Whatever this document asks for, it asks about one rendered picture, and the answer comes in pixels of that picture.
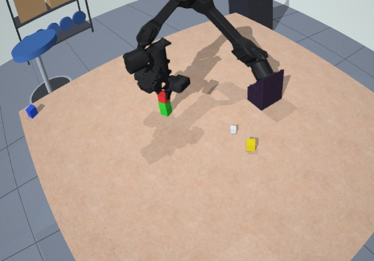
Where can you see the yellow block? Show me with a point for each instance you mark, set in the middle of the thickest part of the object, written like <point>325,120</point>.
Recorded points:
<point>250,145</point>

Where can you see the green block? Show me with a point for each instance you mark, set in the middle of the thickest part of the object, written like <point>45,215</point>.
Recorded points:
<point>164,106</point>
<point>166,112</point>

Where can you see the small blue block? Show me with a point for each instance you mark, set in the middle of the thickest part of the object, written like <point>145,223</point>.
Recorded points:
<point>31,111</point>

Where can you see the red block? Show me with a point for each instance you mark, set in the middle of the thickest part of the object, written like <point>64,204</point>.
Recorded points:
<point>162,97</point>

